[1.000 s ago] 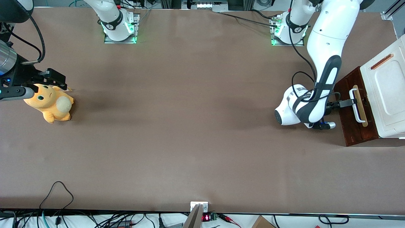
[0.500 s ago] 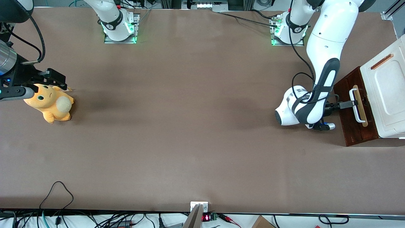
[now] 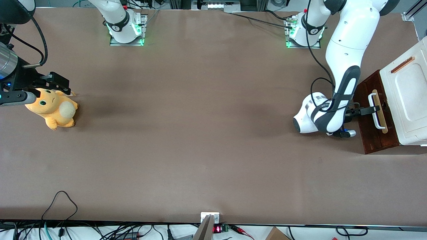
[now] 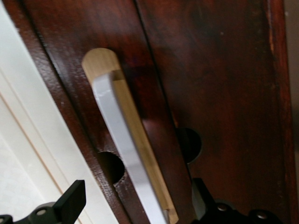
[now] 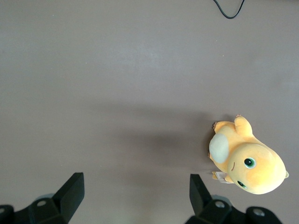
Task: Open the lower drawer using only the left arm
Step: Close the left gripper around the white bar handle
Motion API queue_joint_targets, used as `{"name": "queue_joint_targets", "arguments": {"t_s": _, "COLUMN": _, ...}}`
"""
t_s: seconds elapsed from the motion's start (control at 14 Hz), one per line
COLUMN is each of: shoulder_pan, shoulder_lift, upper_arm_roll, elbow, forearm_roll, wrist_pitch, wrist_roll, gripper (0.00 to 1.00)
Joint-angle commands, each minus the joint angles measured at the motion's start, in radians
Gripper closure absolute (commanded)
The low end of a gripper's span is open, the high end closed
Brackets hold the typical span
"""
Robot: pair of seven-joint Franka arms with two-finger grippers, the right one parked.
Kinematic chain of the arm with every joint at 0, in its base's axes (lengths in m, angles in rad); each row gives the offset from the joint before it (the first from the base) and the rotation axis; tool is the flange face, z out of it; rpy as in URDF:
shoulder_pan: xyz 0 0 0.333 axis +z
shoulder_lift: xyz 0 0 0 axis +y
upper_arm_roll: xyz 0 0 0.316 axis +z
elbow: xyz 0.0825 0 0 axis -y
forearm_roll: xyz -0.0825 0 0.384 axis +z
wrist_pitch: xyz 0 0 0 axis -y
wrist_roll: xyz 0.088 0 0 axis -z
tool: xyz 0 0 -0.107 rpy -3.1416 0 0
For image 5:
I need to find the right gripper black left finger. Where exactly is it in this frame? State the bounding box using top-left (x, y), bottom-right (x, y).
top-left (0, 172), bottom-right (85, 224)

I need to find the black looped cable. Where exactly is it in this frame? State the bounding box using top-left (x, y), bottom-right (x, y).
top-left (213, 0), bottom-right (245, 19)

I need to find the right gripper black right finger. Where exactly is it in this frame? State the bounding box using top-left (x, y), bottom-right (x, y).
top-left (185, 174), bottom-right (283, 224)

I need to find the yellow plush toy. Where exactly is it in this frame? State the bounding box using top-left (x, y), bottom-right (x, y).
top-left (207, 114), bottom-right (290, 195)

